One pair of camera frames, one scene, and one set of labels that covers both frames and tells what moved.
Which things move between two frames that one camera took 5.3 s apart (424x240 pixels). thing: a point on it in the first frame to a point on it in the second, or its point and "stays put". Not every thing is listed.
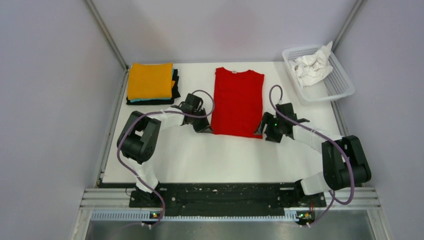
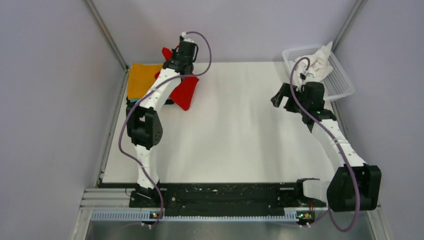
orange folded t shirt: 150,80 stays put
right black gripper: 268,118 to 284,91
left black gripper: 204,127 to 174,51
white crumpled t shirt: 310,69 stays put
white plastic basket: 336,84 stays put
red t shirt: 237,110 to 181,95
